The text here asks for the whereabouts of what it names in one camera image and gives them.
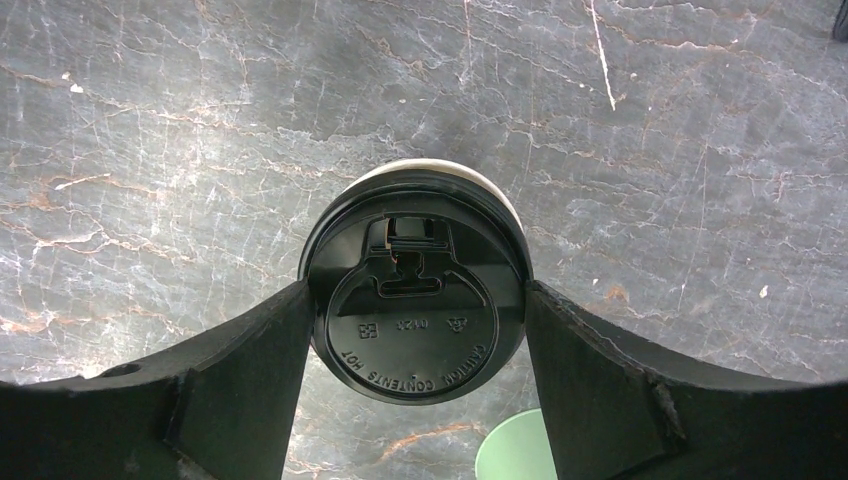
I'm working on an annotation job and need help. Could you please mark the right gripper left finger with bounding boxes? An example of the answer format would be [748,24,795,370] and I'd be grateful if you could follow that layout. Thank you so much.
[1,281,314,479]

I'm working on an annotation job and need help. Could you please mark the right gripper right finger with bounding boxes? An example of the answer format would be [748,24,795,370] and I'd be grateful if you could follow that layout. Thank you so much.
[525,281,847,479]

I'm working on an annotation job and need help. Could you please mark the black coffee cup lid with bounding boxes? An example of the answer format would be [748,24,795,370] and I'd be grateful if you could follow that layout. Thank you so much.
[298,170,533,406]

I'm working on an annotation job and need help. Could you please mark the white paper coffee cup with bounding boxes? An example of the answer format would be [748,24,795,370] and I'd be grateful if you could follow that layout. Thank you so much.
[343,158,524,230]

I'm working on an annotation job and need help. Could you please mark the green cup holder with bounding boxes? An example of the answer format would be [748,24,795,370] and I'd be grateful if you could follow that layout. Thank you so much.
[474,408,557,480]

